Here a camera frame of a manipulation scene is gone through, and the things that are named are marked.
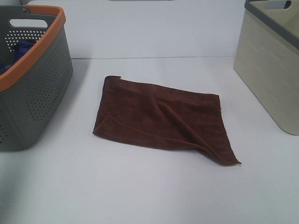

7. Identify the blue towel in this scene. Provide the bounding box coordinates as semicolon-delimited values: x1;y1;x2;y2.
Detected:
0;40;36;75

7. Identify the beige bin with grey rim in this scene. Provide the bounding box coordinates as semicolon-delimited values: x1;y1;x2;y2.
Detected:
234;0;299;135

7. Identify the grey basket with orange rim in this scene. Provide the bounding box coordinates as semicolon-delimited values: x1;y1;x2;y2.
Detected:
0;5;73;151

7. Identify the brown towel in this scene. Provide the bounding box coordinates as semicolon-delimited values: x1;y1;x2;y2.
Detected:
93;76;239;166

